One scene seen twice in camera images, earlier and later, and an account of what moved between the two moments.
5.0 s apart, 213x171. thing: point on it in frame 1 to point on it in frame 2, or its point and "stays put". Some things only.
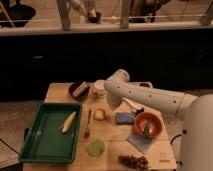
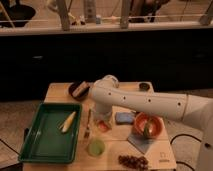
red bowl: [148, 124] stays put
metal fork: [87, 130] stays put
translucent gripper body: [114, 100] to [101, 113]
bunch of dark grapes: [140, 163] stays put
